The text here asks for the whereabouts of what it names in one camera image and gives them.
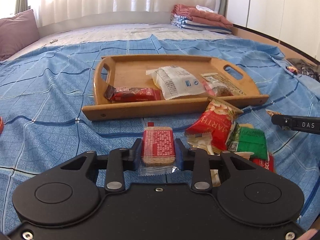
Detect folded red blanket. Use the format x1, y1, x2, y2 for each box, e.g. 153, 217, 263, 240
171, 4, 233, 29

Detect clear beige snack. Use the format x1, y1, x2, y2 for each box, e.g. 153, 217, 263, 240
186, 132, 221, 187

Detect pink wrapped brown pastry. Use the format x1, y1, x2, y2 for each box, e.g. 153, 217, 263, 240
202, 81, 233, 97

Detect orange cracker packet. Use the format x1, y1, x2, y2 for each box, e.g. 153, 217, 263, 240
265, 109, 281, 117

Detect white snack packet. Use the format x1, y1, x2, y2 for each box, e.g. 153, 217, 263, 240
146, 66, 206, 100

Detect purple pillow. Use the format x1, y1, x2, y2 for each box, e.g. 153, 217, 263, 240
0, 9, 40, 61

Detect white wardrobe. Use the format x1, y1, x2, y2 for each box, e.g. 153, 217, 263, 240
226, 0, 319, 60

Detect dark floral cloth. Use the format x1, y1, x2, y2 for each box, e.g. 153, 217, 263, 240
287, 58, 320, 82

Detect small colourful toy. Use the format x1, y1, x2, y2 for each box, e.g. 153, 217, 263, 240
287, 66, 299, 75

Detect yellow snack pouch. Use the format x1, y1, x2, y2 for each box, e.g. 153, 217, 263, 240
238, 124, 254, 129

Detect yellow flat snack packet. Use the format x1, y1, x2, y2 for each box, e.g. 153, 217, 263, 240
200, 73, 246, 97

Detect dark red chocolate bar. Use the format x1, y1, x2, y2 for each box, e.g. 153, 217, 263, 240
104, 85, 161, 102

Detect striped blue folded towel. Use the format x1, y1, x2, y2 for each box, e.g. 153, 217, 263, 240
170, 14, 232, 34

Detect blue checked bedsheet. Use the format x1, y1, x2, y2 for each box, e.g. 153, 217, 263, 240
1, 36, 319, 233

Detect red nut snack bag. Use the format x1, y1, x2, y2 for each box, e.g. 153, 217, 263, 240
185, 97, 243, 151

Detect green snack packet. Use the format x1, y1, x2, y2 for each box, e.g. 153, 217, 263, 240
227, 125, 268, 160

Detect orange plastic lid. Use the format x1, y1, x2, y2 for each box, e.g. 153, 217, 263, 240
0, 116, 4, 134

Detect wooden serving tray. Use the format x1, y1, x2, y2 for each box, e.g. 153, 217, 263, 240
82, 54, 269, 121

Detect red biscuit roll pack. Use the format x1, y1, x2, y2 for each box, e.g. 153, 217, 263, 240
250, 154, 275, 173

